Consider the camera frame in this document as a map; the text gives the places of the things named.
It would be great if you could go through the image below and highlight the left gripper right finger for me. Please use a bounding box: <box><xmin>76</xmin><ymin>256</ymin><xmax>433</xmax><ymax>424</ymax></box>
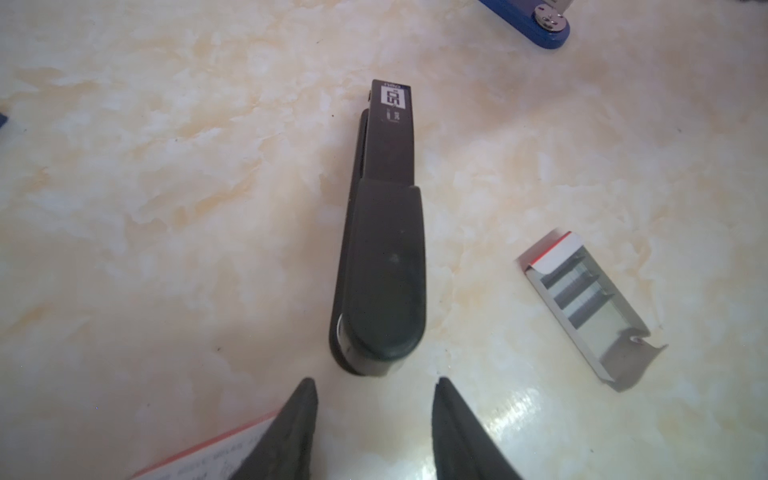
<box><xmin>431</xmin><ymin>377</ymin><xmax>521</xmax><ymax>480</ymax></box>

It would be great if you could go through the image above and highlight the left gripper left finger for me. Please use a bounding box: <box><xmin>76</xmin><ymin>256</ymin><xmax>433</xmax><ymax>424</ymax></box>
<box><xmin>230</xmin><ymin>377</ymin><xmax>318</xmax><ymax>480</ymax></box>

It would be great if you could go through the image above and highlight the red white staple box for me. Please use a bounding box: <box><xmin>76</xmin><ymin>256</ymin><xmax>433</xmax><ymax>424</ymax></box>
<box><xmin>132</xmin><ymin>411</ymin><xmax>278</xmax><ymax>480</ymax></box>

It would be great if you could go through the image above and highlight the silver staple tray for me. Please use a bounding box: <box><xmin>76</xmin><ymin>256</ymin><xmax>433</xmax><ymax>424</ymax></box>
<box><xmin>518</xmin><ymin>229</ymin><xmax>666</xmax><ymax>392</ymax></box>

